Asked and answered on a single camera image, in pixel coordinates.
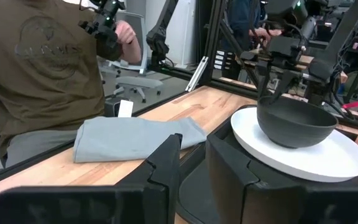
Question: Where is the person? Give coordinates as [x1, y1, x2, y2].
[0, 0, 142, 169]
[225, 0, 282, 52]

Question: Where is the grey cloth napkin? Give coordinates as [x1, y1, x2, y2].
[72, 99, 208, 164]

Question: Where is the person's hand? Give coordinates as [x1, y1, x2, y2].
[249, 27, 282, 43]
[115, 20, 138, 44]

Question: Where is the white round plate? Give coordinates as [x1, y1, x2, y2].
[230, 107, 358, 184]

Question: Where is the grey office chair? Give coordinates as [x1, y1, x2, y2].
[109, 11, 164, 103]

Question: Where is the silver aluminium bracket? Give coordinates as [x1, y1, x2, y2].
[185, 55, 209, 93]

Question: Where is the person's left hand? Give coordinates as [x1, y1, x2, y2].
[115, 20, 138, 44]

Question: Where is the black box with white labels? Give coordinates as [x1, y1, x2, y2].
[213, 49, 227, 72]

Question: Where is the black left leader arm handle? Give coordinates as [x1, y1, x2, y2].
[78, 0, 127, 62]

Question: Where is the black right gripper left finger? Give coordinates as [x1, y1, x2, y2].
[115, 133, 183, 224]

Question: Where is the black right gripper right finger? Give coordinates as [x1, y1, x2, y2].
[205, 133, 260, 224]

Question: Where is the black bowl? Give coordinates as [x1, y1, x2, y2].
[256, 95, 339, 149]

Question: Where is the black plastic tray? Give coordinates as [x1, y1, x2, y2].
[175, 105, 358, 224]

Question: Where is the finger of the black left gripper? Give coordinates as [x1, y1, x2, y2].
[257, 62, 272, 99]
[271, 70, 295, 102]

